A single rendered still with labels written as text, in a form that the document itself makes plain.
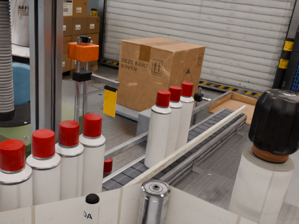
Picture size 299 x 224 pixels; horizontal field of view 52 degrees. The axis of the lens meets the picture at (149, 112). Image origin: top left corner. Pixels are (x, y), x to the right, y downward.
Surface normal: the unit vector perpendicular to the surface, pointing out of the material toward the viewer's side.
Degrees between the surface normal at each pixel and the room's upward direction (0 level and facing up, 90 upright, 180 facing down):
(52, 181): 90
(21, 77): 101
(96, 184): 90
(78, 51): 90
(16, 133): 4
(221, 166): 0
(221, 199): 0
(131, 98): 90
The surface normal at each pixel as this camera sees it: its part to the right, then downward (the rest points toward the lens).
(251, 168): -0.83, 0.14
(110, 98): -0.56, 0.23
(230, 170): 0.12, -0.93
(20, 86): 0.42, 0.54
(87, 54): 0.82, 0.29
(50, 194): 0.60, 0.35
